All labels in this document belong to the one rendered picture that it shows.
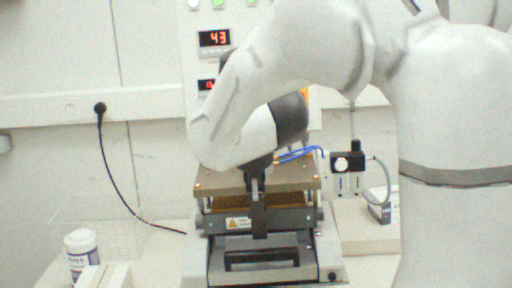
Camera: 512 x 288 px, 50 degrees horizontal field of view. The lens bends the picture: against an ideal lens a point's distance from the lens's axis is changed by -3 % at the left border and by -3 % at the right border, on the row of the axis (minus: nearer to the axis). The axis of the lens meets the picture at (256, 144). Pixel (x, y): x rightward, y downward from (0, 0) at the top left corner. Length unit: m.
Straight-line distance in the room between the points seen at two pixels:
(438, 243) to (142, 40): 1.46
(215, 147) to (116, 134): 1.13
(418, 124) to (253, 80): 0.28
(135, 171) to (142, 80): 0.31
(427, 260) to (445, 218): 0.04
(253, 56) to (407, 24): 0.25
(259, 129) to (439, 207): 0.42
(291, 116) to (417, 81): 0.42
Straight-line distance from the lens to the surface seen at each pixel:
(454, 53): 0.40
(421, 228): 0.44
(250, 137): 0.79
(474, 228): 0.42
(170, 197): 1.91
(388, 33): 0.43
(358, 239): 1.61
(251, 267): 1.15
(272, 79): 0.64
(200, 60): 1.32
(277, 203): 1.20
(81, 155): 1.94
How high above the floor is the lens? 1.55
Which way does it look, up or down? 18 degrees down
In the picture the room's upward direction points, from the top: 4 degrees counter-clockwise
